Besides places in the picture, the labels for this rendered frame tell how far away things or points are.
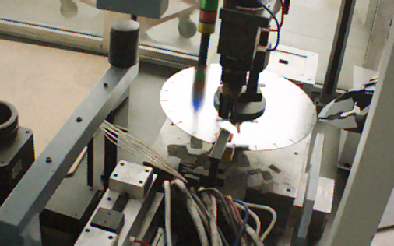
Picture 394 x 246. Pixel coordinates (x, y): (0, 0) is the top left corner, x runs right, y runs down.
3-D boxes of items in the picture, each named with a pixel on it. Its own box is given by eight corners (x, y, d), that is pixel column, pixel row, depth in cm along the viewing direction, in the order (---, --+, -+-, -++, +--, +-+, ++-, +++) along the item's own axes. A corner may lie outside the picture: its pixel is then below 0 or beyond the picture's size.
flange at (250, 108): (203, 93, 128) (205, 82, 127) (248, 85, 133) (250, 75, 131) (230, 121, 120) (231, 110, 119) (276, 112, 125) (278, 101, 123)
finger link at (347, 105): (326, 107, 122) (365, 100, 116) (317, 120, 118) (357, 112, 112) (321, 94, 121) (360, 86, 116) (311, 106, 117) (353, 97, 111)
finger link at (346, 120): (331, 121, 123) (370, 114, 117) (321, 134, 118) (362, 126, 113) (326, 107, 122) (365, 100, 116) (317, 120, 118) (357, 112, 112)
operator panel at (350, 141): (342, 110, 168) (353, 65, 160) (377, 119, 167) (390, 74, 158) (336, 166, 145) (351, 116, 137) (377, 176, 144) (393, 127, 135)
